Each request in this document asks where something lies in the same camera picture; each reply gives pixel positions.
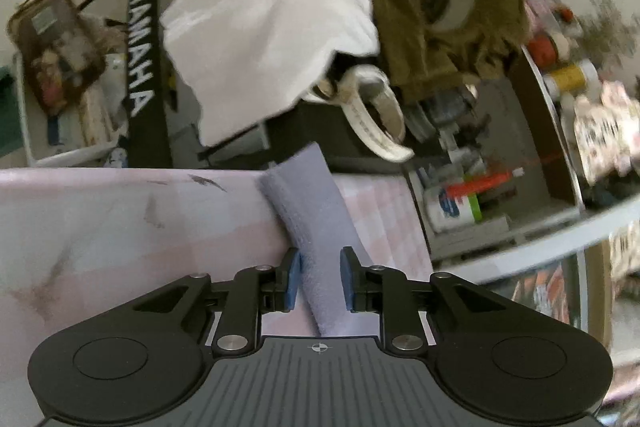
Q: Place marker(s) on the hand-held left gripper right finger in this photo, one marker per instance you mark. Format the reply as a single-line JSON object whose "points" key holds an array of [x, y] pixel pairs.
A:
{"points": [[346, 279]]}

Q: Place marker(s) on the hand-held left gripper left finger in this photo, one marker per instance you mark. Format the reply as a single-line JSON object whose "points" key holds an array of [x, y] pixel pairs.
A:
{"points": [[294, 279]]}

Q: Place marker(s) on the lavender fleece garment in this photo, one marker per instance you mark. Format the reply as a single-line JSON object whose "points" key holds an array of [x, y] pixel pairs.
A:
{"points": [[320, 217]]}

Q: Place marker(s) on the white wristwatch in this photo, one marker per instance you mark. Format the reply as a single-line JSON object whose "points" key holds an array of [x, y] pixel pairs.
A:
{"points": [[370, 127]]}

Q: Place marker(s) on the orange red tube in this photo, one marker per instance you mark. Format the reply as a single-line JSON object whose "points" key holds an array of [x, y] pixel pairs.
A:
{"points": [[480, 183]]}

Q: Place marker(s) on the pink printed desk mat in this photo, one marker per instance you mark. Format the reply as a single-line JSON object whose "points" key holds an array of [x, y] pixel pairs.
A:
{"points": [[100, 232]]}

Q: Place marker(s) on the black keyboard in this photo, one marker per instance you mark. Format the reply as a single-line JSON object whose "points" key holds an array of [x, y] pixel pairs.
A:
{"points": [[145, 132]]}

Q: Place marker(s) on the white storage bin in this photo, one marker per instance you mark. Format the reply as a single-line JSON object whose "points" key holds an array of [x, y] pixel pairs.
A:
{"points": [[75, 155]]}

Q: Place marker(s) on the white garment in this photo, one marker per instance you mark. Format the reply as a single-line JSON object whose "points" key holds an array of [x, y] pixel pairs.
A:
{"points": [[275, 7]]}

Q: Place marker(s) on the olive green jacket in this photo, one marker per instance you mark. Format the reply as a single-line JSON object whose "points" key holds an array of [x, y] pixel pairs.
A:
{"points": [[440, 7]]}

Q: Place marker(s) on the yellow cylindrical jar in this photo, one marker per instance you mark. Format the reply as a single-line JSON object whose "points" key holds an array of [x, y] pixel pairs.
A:
{"points": [[570, 78]]}

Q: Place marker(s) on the small red jar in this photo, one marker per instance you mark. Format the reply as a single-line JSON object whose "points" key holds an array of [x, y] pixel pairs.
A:
{"points": [[544, 48]]}

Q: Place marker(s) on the brown bag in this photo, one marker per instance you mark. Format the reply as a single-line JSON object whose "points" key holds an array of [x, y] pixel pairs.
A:
{"points": [[50, 57]]}

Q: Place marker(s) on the dried flower sprigs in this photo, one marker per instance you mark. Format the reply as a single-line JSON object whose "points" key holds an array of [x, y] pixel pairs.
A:
{"points": [[607, 22]]}

